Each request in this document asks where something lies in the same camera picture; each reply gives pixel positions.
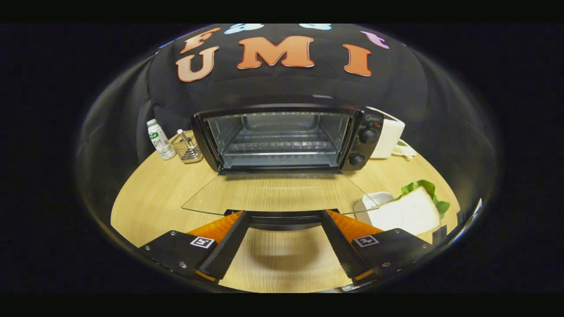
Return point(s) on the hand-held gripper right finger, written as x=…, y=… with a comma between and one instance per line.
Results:
x=341, y=246

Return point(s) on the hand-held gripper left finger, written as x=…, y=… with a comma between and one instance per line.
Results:
x=229, y=246

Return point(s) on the small white tube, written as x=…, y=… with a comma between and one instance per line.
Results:
x=183, y=134

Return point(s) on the white bottle with green label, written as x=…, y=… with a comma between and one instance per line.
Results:
x=159, y=141

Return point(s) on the white plastic tray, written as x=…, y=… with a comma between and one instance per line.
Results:
x=368, y=202

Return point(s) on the lettuce sandwich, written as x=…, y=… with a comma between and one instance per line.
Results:
x=410, y=213

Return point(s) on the black backdrop cloth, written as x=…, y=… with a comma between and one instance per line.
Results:
x=286, y=88

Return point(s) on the white bread toaster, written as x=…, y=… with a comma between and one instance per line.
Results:
x=388, y=136

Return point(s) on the black toaster oven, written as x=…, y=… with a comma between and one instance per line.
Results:
x=368, y=152

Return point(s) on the small white sauce dish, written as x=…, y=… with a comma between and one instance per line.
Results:
x=405, y=150

